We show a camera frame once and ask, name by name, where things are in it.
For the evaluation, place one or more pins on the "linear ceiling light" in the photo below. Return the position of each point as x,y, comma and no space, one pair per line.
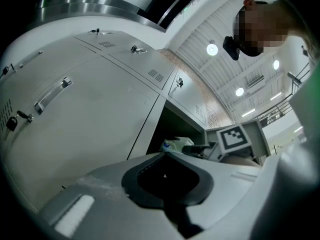
248,112
275,97

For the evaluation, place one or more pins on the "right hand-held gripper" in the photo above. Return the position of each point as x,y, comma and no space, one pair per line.
233,140

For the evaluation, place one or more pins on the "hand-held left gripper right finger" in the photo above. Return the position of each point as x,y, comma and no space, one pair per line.
225,191

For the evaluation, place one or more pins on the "metal balcony railing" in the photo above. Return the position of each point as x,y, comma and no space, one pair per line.
293,76

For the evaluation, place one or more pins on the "round ceiling light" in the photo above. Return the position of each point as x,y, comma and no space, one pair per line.
276,64
239,92
212,49

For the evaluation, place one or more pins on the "ceiling air vent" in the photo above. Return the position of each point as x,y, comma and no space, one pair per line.
255,81

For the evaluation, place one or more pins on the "white plastic bag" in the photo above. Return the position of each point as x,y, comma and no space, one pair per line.
178,142

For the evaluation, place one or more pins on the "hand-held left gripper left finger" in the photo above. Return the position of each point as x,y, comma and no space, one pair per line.
100,209

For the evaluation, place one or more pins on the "black head camera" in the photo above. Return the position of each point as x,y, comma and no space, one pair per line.
231,47

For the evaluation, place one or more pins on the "stainless steel column band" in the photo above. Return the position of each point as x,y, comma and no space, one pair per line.
100,4

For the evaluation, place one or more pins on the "person's white shirt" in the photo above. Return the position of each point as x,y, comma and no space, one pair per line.
300,159

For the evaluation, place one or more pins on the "grey metal locker cabinet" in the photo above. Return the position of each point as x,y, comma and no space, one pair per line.
87,109

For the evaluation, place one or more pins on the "person's right forearm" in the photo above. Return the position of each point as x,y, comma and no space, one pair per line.
240,161

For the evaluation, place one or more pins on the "person's head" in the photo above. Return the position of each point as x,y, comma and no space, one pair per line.
260,26

